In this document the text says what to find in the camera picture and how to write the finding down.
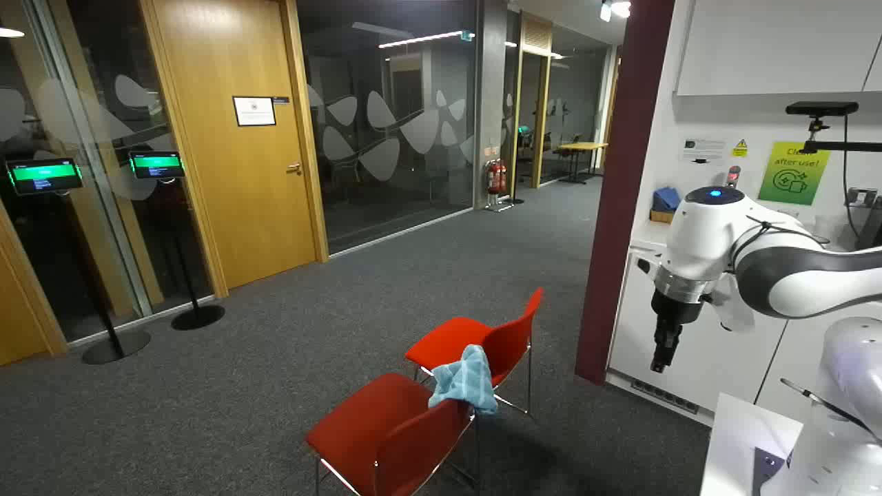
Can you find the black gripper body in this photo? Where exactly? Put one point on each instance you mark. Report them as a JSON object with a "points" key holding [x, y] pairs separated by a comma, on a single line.
{"points": [[677, 313]]}

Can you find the light blue cloth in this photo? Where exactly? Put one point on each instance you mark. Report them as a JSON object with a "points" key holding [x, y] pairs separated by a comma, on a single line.
{"points": [[463, 382]]}

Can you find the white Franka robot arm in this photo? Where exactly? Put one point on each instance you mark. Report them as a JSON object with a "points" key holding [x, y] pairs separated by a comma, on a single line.
{"points": [[789, 266]]}

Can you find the red chair holding cloth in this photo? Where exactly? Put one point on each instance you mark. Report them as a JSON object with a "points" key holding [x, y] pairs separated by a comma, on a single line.
{"points": [[375, 432]]}

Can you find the blue box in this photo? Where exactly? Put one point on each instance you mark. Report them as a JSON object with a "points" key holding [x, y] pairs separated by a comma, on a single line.
{"points": [[665, 204]]}

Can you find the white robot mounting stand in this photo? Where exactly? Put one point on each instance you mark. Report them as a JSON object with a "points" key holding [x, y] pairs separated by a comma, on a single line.
{"points": [[746, 443]]}

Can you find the dark red column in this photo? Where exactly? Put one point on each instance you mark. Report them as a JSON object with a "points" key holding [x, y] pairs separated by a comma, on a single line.
{"points": [[625, 184]]}

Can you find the small red device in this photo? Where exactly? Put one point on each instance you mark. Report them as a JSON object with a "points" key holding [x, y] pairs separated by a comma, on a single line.
{"points": [[735, 174]]}

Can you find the white label sticker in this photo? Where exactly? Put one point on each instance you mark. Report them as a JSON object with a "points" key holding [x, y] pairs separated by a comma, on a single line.
{"points": [[705, 149]]}

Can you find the yellow warning sticker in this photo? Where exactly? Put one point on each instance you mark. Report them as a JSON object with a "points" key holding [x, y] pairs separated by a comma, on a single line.
{"points": [[739, 149]]}

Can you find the green poster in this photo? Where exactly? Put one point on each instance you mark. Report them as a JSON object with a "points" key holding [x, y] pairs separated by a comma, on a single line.
{"points": [[793, 173]]}

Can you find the yellow table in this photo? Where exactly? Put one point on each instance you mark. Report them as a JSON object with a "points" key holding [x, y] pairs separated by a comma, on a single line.
{"points": [[579, 148]]}

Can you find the black device on counter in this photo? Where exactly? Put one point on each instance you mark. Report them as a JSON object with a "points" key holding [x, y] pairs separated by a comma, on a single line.
{"points": [[862, 217]]}

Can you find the red fire extinguisher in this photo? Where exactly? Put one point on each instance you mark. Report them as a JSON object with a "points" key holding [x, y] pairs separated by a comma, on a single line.
{"points": [[497, 178]]}

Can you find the ceiling spotlight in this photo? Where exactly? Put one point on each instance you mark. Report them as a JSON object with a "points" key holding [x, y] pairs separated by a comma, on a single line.
{"points": [[616, 10]]}

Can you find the wooden door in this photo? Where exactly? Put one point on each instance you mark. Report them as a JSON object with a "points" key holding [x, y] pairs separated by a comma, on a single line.
{"points": [[231, 202]]}

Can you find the white door sign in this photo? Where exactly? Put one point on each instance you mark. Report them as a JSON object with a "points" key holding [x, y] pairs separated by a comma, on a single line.
{"points": [[255, 111]]}

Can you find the black kiosk stand green screen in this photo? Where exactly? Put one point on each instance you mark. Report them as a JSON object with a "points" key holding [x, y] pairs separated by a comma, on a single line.
{"points": [[45, 174], [156, 166]]}

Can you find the black camera on tripod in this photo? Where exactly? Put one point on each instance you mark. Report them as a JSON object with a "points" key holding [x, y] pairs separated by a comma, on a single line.
{"points": [[819, 109]]}

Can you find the white wall cabinet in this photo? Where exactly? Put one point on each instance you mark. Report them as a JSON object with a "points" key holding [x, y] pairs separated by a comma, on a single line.
{"points": [[782, 44]]}

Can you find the frosted pattern glass wall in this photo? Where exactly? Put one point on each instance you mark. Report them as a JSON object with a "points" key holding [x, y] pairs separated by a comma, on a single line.
{"points": [[395, 138]]}

